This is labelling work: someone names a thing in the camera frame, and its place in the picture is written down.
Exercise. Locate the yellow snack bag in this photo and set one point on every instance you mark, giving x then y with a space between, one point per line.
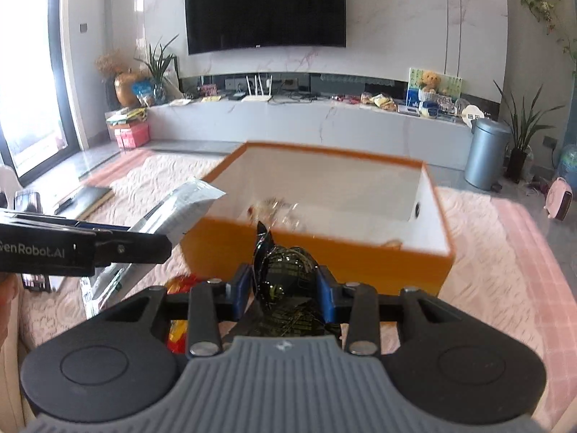
381 103

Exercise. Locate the black wall socket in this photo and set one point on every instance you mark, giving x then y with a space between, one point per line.
551 142

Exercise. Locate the pink cardboard box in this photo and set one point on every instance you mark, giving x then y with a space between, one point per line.
131 136

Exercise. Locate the blue white bag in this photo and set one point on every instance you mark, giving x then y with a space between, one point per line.
144 91

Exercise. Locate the hanging vine plant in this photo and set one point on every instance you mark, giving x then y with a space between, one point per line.
543 11

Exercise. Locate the red yellow snack packet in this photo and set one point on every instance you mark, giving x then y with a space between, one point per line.
178 336

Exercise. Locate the black wall television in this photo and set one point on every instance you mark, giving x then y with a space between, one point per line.
266 4

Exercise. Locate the white router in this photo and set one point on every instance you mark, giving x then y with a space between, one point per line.
257 94

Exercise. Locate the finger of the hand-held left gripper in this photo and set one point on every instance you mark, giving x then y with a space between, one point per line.
110 227
135 248

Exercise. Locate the glass balcony door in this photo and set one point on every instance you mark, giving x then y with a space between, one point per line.
27 76

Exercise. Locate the white silver snack packet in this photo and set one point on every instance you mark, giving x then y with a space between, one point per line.
180 212

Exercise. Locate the green plant in glass vase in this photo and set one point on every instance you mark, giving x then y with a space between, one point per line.
157 67

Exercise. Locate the dark snack packet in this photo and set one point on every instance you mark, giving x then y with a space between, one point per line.
288 288

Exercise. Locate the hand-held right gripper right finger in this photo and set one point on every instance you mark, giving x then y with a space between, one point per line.
325 298

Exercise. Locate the pink heater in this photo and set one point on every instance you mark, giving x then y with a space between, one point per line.
559 198

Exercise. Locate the grey trash can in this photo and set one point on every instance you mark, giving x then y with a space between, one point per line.
487 153

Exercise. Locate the potted plant in black pot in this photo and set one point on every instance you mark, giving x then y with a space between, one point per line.
523 131

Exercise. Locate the black set-top box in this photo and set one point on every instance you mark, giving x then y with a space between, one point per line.
237 96

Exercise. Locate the teddy bear gift box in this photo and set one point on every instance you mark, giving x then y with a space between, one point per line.
435 85

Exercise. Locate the white round gadget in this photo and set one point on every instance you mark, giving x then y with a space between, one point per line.
471 115

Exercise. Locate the orange cardboard box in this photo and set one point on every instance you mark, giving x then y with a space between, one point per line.
342 257

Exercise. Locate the pile of papers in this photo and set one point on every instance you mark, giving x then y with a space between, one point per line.
126 116

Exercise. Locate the clear wrapped snack packet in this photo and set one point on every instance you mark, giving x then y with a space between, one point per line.
272 209

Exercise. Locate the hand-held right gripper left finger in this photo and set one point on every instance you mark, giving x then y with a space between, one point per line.
242 289

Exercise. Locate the white marble tv cabinet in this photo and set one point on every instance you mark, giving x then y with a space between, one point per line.
315 126

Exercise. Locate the golden vase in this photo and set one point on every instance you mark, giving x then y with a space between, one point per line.
126 90

